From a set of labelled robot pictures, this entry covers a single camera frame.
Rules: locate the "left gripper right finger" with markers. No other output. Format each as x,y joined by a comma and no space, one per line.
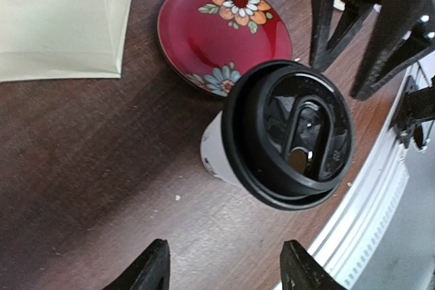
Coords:
299,270

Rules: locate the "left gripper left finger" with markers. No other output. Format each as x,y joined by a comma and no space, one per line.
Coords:
150,270

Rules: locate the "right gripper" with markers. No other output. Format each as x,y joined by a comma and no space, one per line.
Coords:
403,33

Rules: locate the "white paper cup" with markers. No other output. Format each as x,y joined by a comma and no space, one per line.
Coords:
213,154

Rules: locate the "black plastic cup lid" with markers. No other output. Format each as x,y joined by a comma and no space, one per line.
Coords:
288,135

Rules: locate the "red floral plate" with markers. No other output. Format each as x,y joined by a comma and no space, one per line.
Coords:
212,43

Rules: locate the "cream paper bag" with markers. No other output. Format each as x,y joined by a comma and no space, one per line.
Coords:
62,39

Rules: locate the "aluminium front rail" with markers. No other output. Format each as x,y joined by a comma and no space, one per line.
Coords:
346,243

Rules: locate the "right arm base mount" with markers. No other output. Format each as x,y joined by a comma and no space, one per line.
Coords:
414,116

